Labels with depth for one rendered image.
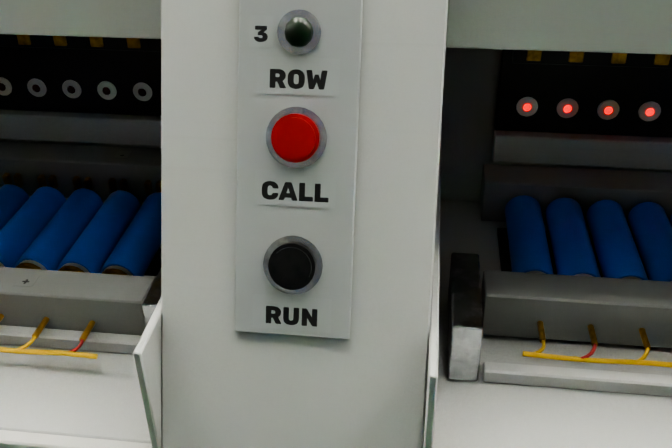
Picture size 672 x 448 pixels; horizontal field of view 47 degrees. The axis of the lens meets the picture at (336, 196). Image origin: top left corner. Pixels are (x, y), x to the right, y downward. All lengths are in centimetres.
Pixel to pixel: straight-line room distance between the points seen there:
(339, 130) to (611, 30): 9
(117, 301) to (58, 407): 5
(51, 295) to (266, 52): 15
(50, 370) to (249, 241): 12
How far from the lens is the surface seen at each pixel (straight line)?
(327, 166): 25
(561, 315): 33
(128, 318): 34
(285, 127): 25
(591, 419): 32
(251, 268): 26
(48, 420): 32
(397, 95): 25
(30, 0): 30
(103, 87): 45
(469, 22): 27
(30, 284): 35
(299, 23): 25
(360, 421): 28
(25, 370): 35
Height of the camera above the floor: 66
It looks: 9 degrees down
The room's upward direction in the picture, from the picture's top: 2 degrees clockwise
